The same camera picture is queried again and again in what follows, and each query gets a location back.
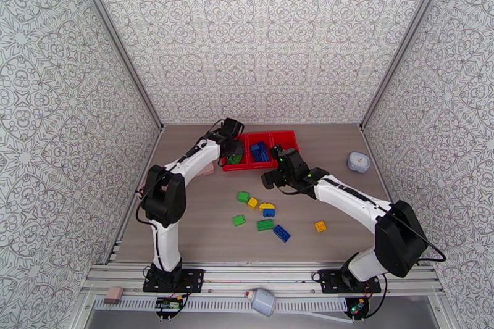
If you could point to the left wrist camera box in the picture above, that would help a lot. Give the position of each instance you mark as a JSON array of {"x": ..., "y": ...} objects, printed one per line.
[{"x": 233, "y": 127}]

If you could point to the aluminium frame post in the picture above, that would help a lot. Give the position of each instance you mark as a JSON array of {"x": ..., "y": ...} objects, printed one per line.
[
  {"x": 404, "y": 38},
  {"x": 117, "y": 38}
]

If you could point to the aluminium table edge rail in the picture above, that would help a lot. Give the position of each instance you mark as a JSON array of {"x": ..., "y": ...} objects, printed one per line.
[
  {"x": 152, "y": 154},
  {"x": 374, "y": 154}
]

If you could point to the red three-compartment bin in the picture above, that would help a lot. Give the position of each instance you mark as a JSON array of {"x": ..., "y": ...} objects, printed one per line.
[{"x": 258, "y": 165}]

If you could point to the green long lego brick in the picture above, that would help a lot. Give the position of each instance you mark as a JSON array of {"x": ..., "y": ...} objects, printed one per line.
[
  {"x": 265, "y": 225},
  {"x": 234, "y": 159}
]

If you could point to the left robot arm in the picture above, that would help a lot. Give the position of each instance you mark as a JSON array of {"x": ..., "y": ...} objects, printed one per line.
[{"x": 162, "y": 193}]

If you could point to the green small lego brick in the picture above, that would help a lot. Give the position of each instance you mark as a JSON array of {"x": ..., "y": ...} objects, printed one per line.
[
  {"x": 243, "y": 196},
  {"x": 239, "y": 220}
]

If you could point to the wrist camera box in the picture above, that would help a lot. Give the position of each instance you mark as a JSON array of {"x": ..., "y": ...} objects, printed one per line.
[
  {"x": 270, "y": 180},
  {"x": 233, "y": 127}
]

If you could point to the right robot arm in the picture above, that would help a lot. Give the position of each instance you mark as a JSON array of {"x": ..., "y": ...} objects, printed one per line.
[{"x": 401, "y": 239}]

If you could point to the pink pen cup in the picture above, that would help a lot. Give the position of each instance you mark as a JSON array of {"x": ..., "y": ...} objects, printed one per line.
[{"x": 142, "y": 187}]

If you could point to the yellow small lego brick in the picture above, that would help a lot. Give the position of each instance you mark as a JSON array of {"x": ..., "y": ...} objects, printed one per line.
[
  {"x": 252, "y": 203},
  {"x": 320, "y": 226}
]

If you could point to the pink pencil case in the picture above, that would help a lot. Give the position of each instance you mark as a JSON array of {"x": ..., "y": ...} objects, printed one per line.
[{"x": 207, "y": 172}]

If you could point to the blue long lego brick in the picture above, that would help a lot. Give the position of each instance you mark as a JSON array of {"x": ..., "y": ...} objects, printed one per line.
[
  {"x": 263, "y": 156},
  {"x": 282, "y": 233},
  {"x": 261, "y": 146}
]

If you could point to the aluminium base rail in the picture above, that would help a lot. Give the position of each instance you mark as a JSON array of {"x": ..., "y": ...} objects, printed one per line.
[{"x": 262, "y": 276}]

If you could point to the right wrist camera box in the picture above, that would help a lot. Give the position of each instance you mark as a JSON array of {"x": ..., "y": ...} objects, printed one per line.
[{"x": 270, "y": 180}]

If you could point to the yellow arched lego brick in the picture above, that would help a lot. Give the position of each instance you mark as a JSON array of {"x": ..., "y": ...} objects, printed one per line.
[{"x": 267, "y": 206}]

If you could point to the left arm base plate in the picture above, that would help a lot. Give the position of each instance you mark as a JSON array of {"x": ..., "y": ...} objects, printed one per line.
[{"x": 193, "y": 279}]

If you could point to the pink eraser block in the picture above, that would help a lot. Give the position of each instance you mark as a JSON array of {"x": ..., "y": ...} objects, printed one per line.
[{"x": 114, "y": 295}]

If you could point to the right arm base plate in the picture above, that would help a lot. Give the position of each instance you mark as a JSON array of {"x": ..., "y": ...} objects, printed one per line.
[{"x": 332, "y": 281}]

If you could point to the white blue small container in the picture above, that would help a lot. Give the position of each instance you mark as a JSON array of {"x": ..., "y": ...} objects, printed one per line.
[{"x": 359, "y": 162}]

